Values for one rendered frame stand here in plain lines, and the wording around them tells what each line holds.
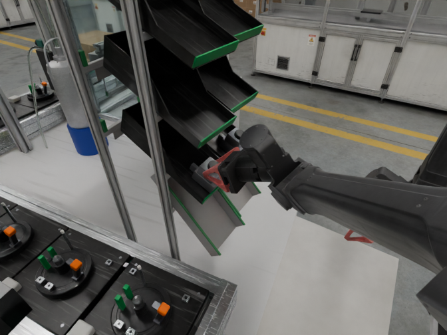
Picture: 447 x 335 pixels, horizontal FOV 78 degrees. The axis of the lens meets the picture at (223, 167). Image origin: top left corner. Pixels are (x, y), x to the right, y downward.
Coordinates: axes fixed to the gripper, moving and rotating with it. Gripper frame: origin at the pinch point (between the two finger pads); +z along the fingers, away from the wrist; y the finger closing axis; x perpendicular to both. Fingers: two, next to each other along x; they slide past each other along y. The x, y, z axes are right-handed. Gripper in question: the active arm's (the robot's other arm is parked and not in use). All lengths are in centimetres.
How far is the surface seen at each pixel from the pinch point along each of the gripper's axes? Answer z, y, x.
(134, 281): 21.7, 22.3, 20.7
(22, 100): 148, -23, -36
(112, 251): 33.0, 19.1, 15.6
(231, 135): 2.0, -13.6, -2.1
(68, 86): 79, -19, -31
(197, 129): -2.9, 1.7, -11.1
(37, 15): 102, -35, -65
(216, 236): 8.8, 1.0, 22.5
